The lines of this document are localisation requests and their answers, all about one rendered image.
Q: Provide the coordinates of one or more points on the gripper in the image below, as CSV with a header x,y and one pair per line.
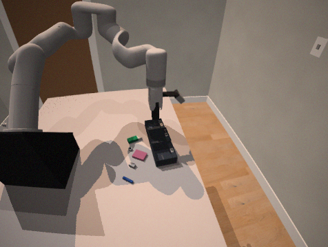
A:
x,y
155,100

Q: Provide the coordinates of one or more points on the flat red rectangular block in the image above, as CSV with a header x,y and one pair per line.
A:
x,y
139,155

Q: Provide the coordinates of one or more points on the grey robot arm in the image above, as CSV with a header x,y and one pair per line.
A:
x,y
27,63

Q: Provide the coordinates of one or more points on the green and white eraser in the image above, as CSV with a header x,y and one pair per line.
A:
x,y
134,138

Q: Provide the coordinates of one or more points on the dark grey rack of bins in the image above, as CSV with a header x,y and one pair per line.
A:
x,y
160,143

